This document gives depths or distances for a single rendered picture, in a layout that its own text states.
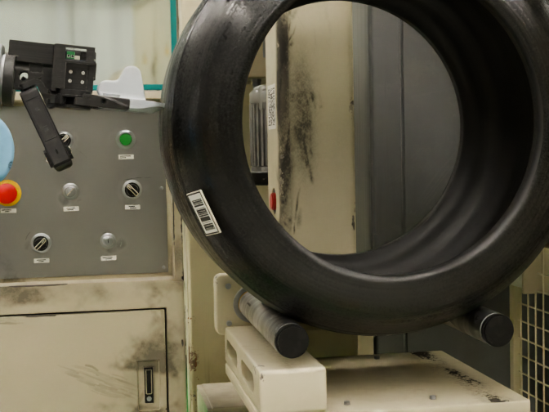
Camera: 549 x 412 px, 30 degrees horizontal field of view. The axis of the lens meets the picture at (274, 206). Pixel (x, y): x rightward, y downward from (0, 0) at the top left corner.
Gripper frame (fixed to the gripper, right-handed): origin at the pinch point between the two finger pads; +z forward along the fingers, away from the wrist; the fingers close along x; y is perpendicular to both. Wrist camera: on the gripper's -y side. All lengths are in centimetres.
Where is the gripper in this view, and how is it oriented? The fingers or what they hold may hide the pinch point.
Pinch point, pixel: (154, 109)
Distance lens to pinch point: 140.3
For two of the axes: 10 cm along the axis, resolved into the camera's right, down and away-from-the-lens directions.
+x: -1.7, -0.5, 9.8
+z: 9.8, 0.8, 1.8
